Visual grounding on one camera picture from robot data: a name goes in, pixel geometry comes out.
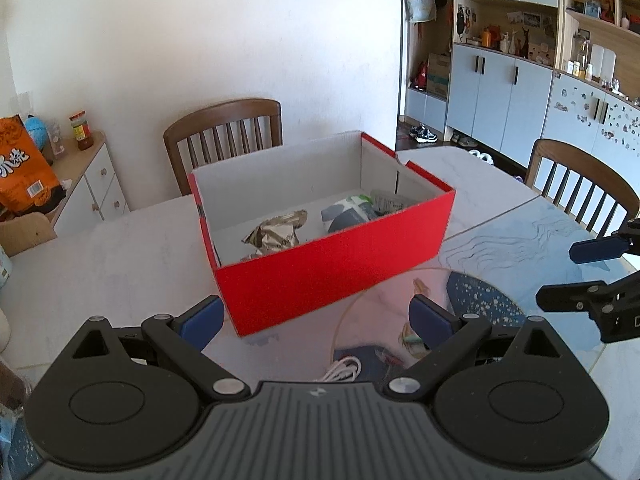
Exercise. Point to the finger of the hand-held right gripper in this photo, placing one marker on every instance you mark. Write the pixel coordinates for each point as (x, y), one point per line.
(565, 297)
(595, 250)

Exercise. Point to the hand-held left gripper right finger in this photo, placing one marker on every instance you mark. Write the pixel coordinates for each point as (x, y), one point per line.
(430, 321)

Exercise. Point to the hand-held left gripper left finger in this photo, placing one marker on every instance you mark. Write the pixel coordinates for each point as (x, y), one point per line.
(202, 322)

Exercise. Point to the red cardboard box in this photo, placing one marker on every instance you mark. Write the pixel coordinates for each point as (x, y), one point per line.
(325, 280)

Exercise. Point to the silver snack packet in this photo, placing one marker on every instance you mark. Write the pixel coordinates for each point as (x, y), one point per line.
(275, 234)

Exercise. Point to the white orange snack packet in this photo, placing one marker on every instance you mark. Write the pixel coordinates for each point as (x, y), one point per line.
(392, 202)

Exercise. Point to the green white packet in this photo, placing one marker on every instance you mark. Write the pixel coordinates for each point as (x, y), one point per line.
(350, 212)

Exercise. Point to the white marble desktop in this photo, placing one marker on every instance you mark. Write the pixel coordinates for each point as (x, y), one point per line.
(125, 260)

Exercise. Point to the dark wooden chair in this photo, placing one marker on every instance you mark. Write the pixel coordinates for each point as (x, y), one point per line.
(575, 152)
(220, 112)

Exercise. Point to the white slippers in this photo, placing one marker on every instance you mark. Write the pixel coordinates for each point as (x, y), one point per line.
(481, 157)

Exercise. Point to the white side cabinet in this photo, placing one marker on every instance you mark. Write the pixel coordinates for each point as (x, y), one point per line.
(95, 185)

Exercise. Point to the blue grey cabinet unit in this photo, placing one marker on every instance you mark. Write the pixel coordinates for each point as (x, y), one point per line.
(500, 95)

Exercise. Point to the black white sneakers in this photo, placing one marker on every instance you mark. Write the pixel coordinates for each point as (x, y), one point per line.
(423, 134)

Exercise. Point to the pale wooden chair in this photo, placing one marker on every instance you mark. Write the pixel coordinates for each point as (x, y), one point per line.
(25, 232)

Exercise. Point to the red lid sauce jar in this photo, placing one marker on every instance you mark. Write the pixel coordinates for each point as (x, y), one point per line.
(81, 132)

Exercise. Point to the orange snack bag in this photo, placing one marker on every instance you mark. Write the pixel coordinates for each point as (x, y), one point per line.
(25, 175)

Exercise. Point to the brown cardboard box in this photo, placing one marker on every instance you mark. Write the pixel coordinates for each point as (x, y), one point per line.
(438, 77)

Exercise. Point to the clear plastic container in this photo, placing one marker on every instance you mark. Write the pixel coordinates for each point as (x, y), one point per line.
(56, 137)

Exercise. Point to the orange bottle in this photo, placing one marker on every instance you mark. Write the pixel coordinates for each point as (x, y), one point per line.
(487, 40)

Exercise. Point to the red bag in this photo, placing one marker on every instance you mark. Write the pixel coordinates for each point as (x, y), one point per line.
(421, 79)

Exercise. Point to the blue globe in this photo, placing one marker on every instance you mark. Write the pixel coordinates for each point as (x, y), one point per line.
(36, 132)

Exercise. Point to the pale tote bag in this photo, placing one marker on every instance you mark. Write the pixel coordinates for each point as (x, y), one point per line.
(421, 7)

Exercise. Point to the dark wooden door frame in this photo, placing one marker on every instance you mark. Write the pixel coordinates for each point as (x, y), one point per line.
(402, 40)

